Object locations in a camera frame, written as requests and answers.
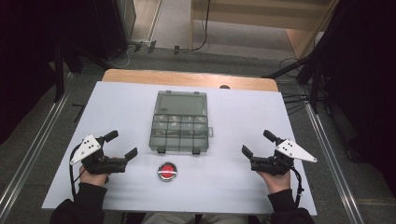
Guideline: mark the person's left hand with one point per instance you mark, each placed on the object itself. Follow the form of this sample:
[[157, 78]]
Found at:
[[93, 179]]

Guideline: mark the person's legs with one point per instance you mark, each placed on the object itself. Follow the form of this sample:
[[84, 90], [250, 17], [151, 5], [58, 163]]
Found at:
[[193, 218]]

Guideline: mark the black metal stand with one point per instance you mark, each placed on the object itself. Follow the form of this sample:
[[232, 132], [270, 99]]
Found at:
[[311, 67], [59, 71]]

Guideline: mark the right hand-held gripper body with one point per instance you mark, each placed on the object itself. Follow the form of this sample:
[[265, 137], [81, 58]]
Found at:
[[280, 161]]

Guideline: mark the person's right hand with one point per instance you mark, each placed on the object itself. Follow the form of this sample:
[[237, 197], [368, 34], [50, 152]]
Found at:
[[277, 183]]

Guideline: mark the metal floor rail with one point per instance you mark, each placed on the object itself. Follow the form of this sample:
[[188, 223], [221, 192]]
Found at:
[[31, 152], [333, 161]]

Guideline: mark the clear plastic compartment box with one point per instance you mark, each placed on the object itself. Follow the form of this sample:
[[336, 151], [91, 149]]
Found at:
[[180, 124]]

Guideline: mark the black cabinet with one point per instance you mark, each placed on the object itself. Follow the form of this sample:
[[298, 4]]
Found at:
[[115, 25]]

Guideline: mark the light wooden furniture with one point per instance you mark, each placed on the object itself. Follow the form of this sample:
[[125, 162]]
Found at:
[[249, 14]]

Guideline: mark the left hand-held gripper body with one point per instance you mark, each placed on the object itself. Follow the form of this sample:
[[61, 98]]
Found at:
[[93, 158]]

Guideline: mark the red push button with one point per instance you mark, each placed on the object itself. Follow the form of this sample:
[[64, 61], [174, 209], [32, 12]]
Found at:
[[167, 171]]

